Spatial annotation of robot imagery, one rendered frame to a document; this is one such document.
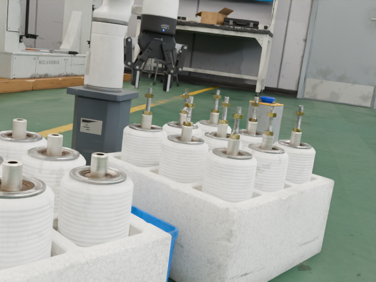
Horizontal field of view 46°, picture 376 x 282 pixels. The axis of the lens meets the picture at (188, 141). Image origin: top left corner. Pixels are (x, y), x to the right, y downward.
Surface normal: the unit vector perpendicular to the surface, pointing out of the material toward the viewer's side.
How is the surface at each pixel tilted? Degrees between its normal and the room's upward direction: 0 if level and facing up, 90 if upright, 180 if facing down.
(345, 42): 90
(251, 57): 90
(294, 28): 90
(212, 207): 90
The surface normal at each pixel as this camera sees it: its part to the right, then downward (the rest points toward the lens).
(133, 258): 0.70, 0.22
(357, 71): -0.24, 0.16
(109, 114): 0.49, 0.23
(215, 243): -0.67, 0.07
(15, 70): 0.96, 0.16
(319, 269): 0.12, -0.97
